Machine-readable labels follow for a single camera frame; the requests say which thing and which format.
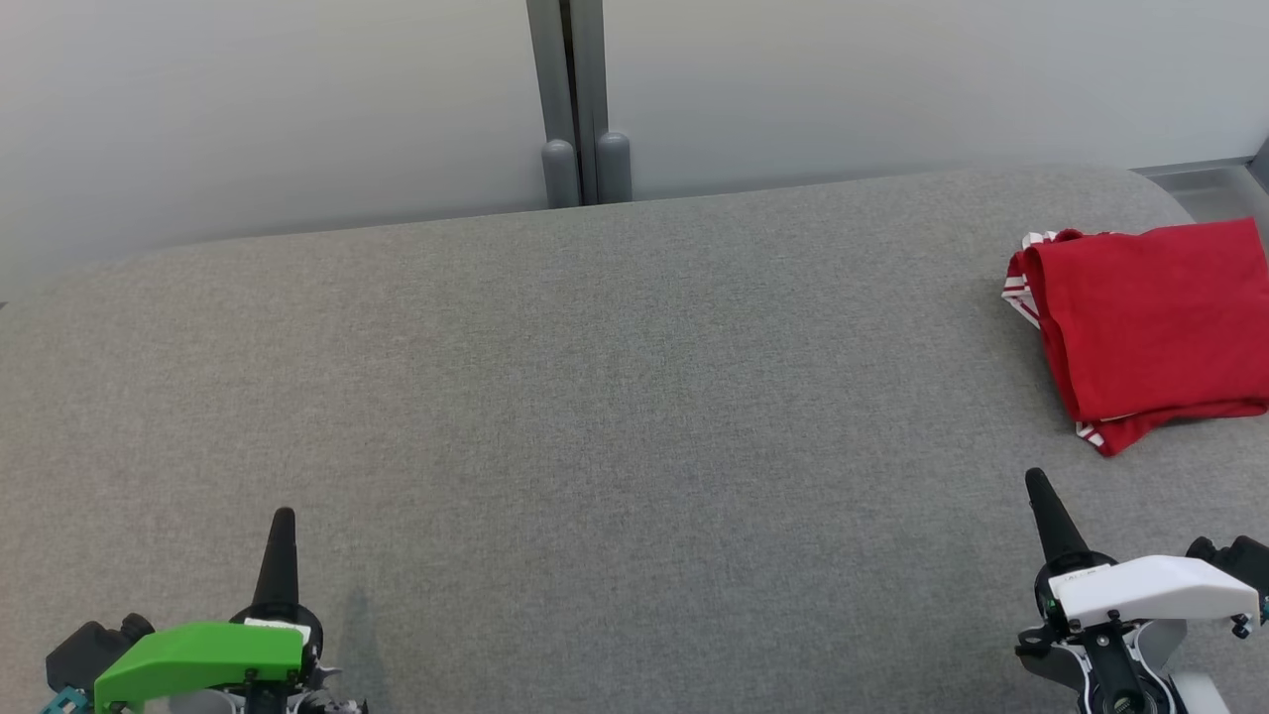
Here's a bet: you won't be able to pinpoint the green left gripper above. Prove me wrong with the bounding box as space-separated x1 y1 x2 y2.
94 508 338 714

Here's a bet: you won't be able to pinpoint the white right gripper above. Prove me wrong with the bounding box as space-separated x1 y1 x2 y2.
1025 468 1261 631

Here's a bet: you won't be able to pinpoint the red mesh shorts white trim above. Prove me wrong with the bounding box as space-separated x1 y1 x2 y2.
1076 397 1269 459

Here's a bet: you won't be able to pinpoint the red Bulls jersey white sleeves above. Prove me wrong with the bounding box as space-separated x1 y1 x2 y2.
1001 218 1269 437

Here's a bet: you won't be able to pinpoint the grey metal double post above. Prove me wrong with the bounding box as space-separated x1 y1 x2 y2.
525 0 635 209

